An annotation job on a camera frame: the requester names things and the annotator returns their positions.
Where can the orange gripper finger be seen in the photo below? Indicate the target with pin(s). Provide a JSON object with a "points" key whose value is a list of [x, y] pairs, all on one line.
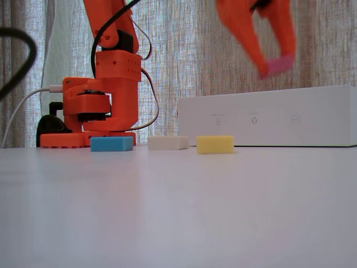
{"points": [[283, 30], [242, 25]]}

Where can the pink foam cuboid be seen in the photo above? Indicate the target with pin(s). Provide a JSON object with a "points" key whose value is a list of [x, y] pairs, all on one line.
{"points": [[280, 64]]}

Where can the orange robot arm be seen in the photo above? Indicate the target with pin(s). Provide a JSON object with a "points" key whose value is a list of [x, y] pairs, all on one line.
{"points": [[117, 92]]}

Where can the white cardboard bin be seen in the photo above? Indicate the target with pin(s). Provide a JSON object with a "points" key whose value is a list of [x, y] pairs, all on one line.
{"points": [[265, 117]]}

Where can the yellow foam cuboid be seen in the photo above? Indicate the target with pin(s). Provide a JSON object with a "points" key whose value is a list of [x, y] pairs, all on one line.
{"points": [[214, 144]]}

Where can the white foam cuboid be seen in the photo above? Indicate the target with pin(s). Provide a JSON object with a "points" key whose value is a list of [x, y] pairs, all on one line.
{"points": [[167, 143]]}

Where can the blue foam cuboid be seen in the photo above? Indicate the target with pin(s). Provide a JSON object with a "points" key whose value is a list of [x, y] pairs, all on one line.
{"points": [[111, 143]]}

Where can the beige woven curtain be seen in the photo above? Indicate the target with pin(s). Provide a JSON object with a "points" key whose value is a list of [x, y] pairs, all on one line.
{"points": [[195, 56]]}

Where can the white sheer curtain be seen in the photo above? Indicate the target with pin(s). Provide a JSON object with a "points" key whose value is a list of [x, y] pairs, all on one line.
{"points": [[69, 42]]}

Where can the black table clamp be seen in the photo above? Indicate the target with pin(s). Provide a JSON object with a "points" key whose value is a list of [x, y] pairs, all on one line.
{"points": [[51, 124]]}

